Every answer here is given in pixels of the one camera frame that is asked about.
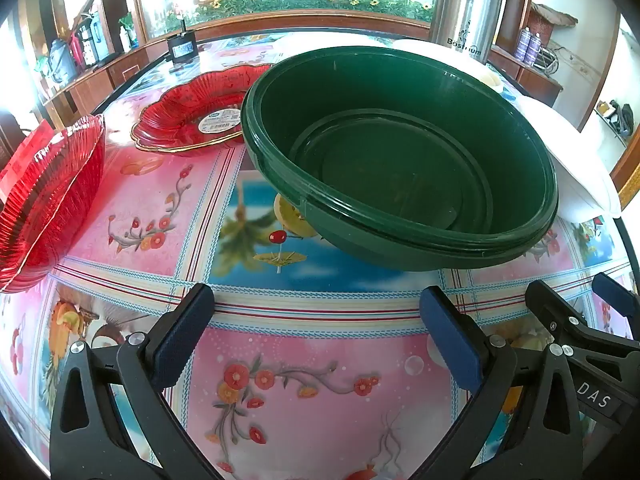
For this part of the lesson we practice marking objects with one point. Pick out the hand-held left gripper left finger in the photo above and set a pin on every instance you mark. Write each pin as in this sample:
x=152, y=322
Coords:
x=184, y=332

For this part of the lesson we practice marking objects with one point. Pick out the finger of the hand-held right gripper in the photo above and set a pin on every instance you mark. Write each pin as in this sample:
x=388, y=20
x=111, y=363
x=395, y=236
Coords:
x=617, y=292
x=565, y=312

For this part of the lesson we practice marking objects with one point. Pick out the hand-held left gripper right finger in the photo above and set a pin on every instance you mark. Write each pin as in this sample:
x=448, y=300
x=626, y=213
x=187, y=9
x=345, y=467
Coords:
x=449, y=332

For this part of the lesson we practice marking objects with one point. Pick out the white foam bowl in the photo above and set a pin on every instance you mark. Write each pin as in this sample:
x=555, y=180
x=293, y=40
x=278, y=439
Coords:
x=570, y=160
x=440, y=52

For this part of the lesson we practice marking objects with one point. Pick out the dark green plastic bowl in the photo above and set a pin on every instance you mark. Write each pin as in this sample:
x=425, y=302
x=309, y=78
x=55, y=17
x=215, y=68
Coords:
x=400, y=155

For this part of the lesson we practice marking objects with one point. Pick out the large red ribbed plate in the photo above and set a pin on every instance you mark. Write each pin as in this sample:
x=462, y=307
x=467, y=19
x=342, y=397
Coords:
x=47, y=200

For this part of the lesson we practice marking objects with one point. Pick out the red gold-rimmed scalloped plate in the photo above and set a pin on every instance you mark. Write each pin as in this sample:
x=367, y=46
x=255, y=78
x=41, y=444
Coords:
x=192, y=112

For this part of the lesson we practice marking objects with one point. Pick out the printed fruit flower tablecloth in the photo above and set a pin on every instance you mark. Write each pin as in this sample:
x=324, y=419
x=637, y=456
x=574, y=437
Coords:
x=300, y=360

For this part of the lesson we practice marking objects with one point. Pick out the black bag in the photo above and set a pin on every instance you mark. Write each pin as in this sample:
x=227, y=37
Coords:
x=622, y=117

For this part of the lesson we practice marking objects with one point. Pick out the red bag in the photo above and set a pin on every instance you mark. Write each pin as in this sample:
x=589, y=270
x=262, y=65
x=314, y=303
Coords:
x=22, y=152

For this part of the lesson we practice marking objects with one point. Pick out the purple spray can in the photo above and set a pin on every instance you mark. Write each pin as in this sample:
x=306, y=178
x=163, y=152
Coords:
x=523, y=45
x=535, y=49

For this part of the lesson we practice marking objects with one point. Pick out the small black desk clock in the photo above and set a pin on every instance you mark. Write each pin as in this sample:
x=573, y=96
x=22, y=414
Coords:
x=181, y=46

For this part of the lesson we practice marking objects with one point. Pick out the blue jug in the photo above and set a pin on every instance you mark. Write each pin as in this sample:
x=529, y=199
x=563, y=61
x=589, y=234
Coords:
x=61, y=62

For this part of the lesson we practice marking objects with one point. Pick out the red bottle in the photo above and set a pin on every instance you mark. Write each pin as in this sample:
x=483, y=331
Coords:
x=76, y=50

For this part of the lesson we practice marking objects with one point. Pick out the white bottle green cap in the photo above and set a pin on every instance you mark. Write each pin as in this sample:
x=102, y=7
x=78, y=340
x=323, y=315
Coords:
x=125, y=35

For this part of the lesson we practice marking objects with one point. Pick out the black canister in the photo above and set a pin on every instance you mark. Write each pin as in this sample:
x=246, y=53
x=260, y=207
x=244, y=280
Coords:
x=88, y=42

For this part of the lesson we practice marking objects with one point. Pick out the blue bottle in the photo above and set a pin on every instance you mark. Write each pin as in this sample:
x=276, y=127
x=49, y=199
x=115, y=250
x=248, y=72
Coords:
x=100, y=35

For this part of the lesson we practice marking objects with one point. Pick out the stainless steel thermos jug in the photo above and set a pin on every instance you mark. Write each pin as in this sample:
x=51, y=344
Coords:
x=467, y=5

